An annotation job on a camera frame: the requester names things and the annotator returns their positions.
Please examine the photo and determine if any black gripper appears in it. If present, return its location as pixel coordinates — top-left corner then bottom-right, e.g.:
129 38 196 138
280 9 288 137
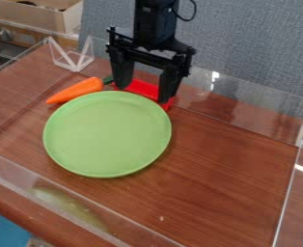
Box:
106 26 196 104

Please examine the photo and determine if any green round plate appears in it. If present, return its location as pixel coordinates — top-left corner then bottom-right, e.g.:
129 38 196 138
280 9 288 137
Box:
42 91 171 178

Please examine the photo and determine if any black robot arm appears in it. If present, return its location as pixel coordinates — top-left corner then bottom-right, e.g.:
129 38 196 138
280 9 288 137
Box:
106 0 197 104

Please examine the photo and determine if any red rectangular block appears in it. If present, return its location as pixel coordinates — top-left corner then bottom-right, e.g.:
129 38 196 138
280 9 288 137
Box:
124 79 175 111

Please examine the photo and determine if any orange toy carrot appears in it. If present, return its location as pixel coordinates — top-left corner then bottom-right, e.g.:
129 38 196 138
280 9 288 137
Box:
46 76 113 104

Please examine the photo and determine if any cardboard box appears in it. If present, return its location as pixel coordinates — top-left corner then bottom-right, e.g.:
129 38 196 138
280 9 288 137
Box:
0 0 84 33

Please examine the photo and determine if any wooden shelf unit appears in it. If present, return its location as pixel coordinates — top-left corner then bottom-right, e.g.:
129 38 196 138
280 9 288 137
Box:
0 19 78 66

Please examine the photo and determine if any black cable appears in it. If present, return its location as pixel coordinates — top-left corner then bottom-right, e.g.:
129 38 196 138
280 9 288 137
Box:
171 0 199 23

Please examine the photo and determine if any clear acrylic enclosure wall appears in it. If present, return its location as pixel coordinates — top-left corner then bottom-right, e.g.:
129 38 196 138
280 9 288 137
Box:
0 41 303 247

